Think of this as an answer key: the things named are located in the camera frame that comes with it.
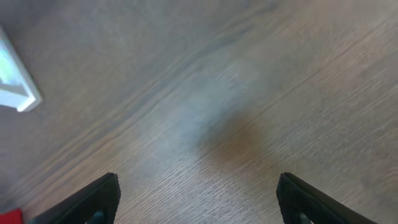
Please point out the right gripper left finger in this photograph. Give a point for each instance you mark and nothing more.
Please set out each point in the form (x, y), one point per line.
(90, 202)

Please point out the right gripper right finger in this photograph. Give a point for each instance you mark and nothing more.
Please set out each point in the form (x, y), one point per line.
(304, 202)

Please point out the red and yellow tip box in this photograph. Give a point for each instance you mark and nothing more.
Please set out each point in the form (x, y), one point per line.
(11, 216)

